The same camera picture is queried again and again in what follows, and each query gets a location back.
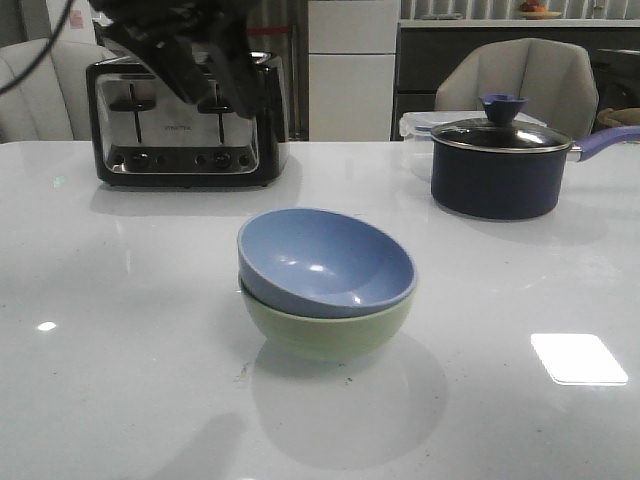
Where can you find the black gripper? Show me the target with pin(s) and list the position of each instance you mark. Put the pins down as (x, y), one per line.
(149, 30)

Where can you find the blue bowl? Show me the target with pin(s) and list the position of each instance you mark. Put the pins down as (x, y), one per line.
(319, 263)

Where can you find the light green bowl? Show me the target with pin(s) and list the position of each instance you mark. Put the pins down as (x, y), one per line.
(326, 339)

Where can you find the black chrome four-slot toaster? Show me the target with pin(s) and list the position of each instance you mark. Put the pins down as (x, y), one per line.
(145, 136)

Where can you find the white refrigerator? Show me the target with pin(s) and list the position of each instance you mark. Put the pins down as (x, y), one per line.
(351, 66)

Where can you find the beige upholstered chair left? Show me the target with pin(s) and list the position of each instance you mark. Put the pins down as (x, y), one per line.
(51, 104)

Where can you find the beige upholstered chair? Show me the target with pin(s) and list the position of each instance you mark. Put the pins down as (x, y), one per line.
(556, 77)
(51, 104)

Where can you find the dark counter white top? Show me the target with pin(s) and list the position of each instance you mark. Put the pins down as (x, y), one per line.
(449, 68)

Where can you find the clear plastic food container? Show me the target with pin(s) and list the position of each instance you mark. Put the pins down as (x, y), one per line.
(415, 130)

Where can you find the glass lid blue knob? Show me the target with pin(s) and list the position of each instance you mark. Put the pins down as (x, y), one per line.
(499, 131)

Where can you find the fruit plate on counter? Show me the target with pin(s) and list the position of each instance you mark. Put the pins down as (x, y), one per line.
(533, 10)

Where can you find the beige upholstered chair right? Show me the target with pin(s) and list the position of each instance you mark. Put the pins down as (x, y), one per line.
(556, 77)

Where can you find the dark blue saucepan purple handle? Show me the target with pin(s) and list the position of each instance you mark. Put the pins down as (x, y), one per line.
(510, 186)

